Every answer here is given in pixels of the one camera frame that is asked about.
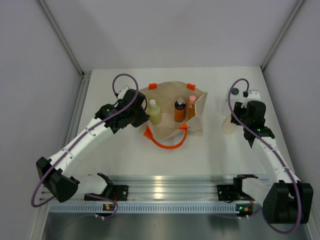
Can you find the green pump lotion bottle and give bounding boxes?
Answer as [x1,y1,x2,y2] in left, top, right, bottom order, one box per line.
[147,99,162,126]

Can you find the white square bottle black cap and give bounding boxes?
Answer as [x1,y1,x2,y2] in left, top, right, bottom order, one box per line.
[221,87,240,116]

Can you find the cream cylindrical bottle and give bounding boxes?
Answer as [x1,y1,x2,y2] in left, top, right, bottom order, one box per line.
[221,113,237,135]

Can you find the beige canvas bag orange handles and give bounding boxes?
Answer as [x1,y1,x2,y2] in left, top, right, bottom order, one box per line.
[139,81,208,150]

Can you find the orange bottle blue spray top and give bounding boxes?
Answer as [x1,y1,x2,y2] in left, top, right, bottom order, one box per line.
[174,97,186,123]

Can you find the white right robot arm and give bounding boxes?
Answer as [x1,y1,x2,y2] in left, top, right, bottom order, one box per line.
[229,100,314,224]

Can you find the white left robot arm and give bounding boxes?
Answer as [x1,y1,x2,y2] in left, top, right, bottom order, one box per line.
[36,87,149,203]

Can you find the amber bottle pink cap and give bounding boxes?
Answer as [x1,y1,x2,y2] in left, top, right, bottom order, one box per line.
[186,95,197,121]

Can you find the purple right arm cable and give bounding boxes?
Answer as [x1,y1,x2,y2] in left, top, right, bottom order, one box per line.
[227,78,303,235]

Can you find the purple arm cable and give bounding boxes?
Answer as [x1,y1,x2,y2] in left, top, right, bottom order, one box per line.
[30,73,139,220]
[227,78,303,235]

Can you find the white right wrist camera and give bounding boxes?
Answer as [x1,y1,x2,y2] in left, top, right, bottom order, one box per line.
[242,89,261,108]

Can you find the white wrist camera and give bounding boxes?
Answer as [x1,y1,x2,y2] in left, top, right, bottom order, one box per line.
[242,89,261,108]
[114,86,130,100]

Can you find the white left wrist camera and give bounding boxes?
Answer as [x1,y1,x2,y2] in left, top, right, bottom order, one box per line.
[114,86,130,100]

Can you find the aluminium rail base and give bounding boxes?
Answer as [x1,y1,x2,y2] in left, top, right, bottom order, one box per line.
[39,174,313,204]

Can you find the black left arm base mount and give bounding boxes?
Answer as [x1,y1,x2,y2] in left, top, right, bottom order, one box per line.
[84,185,129,202]

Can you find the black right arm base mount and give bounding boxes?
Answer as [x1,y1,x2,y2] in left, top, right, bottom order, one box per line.
[216,182,267,203]

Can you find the right aluminium frame post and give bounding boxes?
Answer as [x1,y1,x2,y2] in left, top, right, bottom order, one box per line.
[260,0,307,72]

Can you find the aluminium frame post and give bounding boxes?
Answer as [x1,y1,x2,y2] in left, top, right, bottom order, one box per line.
[35,0,84,76]
[260,0,307,72]

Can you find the slotted grey cable duct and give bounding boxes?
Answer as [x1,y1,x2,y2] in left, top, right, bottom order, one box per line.
[49,202,253,213]

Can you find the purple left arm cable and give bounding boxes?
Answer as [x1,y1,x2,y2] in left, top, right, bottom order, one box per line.
[30,73,139,220]

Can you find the left aluminium frame post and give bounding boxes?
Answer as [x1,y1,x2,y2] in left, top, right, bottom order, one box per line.
[35,0,84,76]

